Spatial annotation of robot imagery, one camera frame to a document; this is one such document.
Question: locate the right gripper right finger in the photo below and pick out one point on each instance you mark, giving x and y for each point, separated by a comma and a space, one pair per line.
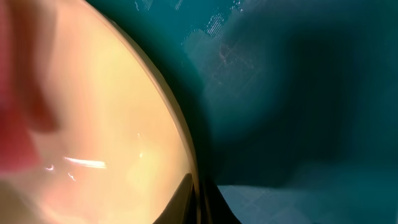
214, 209

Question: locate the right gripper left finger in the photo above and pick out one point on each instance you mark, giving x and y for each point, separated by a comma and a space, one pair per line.
182, 207

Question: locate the yellow plate tray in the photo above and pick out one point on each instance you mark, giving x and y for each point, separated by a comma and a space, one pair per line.
122, 146

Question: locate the green and orange sponge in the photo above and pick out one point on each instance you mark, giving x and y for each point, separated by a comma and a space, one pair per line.
27, 32

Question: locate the teal plastic serving tray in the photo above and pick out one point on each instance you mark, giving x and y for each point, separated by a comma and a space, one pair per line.
291, 104

